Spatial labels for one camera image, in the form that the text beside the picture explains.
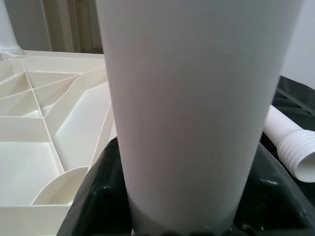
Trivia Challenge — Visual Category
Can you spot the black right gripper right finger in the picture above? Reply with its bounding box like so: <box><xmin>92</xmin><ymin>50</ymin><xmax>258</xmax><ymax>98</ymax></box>
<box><xmin>231</xmin><ymin>143</ymin><xmax>315</xmax><ymax>236</ymax></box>

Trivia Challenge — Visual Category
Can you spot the white plastic table top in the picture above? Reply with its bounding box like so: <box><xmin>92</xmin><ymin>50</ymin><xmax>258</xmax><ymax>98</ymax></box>
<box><xmin>0</xmin><ymin>50</ymin><xmax>119</xmax><ymax>236</ymax></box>

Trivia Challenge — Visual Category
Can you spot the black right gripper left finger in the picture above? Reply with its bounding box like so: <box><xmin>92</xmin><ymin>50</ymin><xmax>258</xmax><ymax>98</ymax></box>
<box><xmin>56</xmin><ymin>136</ymin><xmax>135</xmax><ymax>236</ymax></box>

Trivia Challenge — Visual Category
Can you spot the black table cloth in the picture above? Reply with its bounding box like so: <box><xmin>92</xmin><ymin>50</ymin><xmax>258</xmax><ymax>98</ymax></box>
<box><xmin>259</xmin><ymin>75</ymin><xmax>315</xmax><ymax>158</ymax></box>

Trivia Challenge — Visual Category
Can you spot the beige door frame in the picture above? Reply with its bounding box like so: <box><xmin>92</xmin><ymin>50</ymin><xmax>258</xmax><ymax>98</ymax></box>
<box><xmin>42</xmin><ymin>0</ymin><xmax>104</xmax><ymax>54</ymax></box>

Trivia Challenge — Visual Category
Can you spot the white plastic table leg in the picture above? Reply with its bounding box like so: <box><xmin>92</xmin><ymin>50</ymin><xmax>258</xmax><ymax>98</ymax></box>
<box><xmin>263</xmin><ymin>104</ymin><xmax>315</xmax><ymax>184</ymax></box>
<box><xmin>94</xmin><ymin>0</ymin><xmax>306</xmax><ymax>236</ymax></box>
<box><xmin>0</xmin><ymin>0</ymin><xmax>23</xmax><ymax>54</ymax></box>

